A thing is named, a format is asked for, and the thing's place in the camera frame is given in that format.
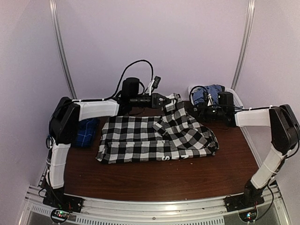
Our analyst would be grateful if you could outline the aluminium front rail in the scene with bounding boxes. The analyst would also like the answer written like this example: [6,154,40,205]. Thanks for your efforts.
[17,185,291,225]

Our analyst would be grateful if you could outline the light blue checked shirt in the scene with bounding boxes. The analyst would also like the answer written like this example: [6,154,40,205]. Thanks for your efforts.
[191,84,243,111]

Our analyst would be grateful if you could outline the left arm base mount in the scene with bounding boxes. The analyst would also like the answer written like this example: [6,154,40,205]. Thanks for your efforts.
[43,195,83,213]

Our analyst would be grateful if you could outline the white plastic laundry basket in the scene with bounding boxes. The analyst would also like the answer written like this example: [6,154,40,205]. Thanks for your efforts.
[188,85,243,111]

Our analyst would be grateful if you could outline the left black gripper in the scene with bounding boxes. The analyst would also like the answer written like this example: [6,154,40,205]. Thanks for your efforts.
[130,93,172,109]

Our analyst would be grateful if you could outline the aluminium frame post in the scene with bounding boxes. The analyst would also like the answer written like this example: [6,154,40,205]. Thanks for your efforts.
[49,0,77,99]
[231,0,255,90]

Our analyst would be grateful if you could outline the blue plaid shirt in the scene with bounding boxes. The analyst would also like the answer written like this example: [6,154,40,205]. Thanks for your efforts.
[71,118,100,148]

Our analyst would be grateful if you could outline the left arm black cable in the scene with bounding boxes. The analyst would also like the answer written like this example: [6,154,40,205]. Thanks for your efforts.
[103,60,155,101]

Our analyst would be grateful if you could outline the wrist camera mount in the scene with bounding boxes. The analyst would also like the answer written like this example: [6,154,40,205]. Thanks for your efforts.
[148,76,161,94]
[206,93,214,106]

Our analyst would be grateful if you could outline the left aluminium frame post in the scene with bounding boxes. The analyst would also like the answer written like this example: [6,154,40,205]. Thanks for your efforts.
[49,0,77,99]

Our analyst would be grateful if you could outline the left circuit board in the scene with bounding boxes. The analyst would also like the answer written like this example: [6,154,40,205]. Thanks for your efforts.
[50,209,70,223]

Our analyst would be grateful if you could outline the black white checked shirt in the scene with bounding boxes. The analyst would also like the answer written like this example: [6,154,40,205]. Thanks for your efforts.
[96,93,219,164]

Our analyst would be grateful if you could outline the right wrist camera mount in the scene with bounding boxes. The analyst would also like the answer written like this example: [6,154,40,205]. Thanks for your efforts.
[206,93,214,106]

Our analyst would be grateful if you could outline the circuit board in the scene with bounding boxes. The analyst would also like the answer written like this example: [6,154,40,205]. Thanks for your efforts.
[239,211,257,223]
[50,209,70,223]

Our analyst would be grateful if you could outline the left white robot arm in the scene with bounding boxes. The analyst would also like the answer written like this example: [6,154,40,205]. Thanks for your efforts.
[45,76,171,208]

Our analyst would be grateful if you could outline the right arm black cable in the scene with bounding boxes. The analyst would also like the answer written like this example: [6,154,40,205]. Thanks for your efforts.
[190,86,211,106]

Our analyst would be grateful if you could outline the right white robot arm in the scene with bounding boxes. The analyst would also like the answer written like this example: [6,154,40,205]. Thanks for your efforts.
[192,91,300,190]

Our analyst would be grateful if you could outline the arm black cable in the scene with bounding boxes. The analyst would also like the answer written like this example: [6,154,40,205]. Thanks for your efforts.
[190,86,211,106]
[103,60,155,101]

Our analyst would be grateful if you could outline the right aluminium frame post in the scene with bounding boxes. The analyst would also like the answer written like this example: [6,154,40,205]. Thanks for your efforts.
[231,0,255,90]

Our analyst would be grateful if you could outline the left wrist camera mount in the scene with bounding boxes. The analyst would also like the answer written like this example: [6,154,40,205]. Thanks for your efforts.
[148,76,161,94]

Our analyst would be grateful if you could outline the right circuit board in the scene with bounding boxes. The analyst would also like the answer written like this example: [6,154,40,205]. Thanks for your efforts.
[239,211,257,223]

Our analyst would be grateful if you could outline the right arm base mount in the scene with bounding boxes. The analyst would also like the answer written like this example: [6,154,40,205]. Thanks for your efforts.
[224,195,265,212]

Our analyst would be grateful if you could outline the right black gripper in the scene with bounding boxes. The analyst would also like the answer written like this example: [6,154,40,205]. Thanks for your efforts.
[188,102,225,123]

